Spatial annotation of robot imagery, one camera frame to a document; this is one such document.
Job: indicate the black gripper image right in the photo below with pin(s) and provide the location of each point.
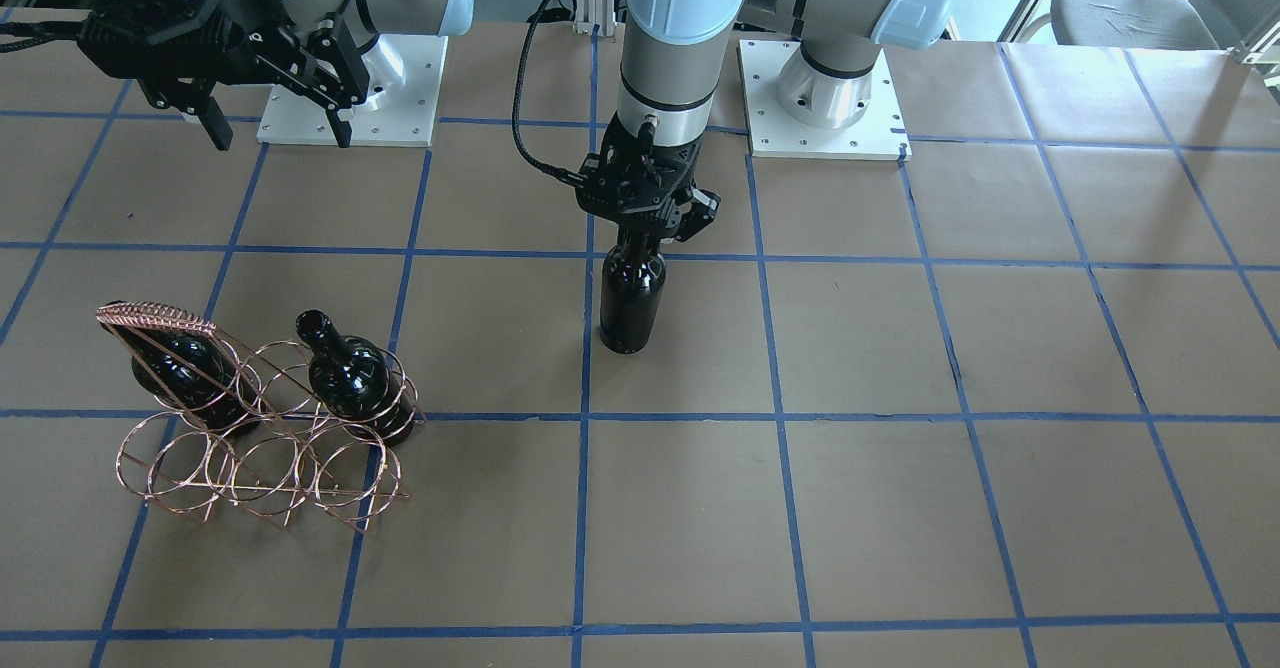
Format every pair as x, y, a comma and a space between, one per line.
706, 210

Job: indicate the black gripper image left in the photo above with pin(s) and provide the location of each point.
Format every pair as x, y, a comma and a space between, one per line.
243, 10

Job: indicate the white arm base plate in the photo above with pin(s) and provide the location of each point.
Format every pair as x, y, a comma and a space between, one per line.
400, 111
870, 128

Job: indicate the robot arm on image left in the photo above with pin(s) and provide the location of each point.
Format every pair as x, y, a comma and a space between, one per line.
366, 21

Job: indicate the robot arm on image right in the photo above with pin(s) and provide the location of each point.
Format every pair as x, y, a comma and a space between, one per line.
673, 50

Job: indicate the dark wine bottle under handle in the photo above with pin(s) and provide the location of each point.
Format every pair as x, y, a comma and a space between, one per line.
176, 357

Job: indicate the copper wire wine rack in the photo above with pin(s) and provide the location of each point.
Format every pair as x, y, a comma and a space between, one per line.
300, 456

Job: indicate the dark wine bottle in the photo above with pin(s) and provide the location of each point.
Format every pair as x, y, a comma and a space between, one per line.
633, 277
176, 357
352, 378

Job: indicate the dark wine bottle in rack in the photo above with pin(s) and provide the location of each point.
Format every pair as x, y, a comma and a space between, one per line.
352, 378

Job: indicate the grey office chair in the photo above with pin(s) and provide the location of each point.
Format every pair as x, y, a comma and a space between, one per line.
1161, 24

